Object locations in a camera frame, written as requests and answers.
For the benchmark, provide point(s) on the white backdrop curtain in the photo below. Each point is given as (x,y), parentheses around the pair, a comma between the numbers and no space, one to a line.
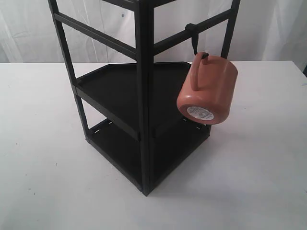
(264,30)

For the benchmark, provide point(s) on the black metal shelf rack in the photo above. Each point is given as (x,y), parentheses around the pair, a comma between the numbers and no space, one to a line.
(128,111)

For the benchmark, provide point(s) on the terracotta orange mug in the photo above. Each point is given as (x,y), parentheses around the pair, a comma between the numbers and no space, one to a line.
(207,92)

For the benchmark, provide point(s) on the black hook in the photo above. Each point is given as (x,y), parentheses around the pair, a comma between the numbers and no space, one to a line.
(194,31)

